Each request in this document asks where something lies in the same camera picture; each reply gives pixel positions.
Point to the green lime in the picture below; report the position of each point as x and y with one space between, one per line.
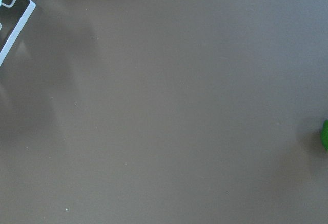
324 135

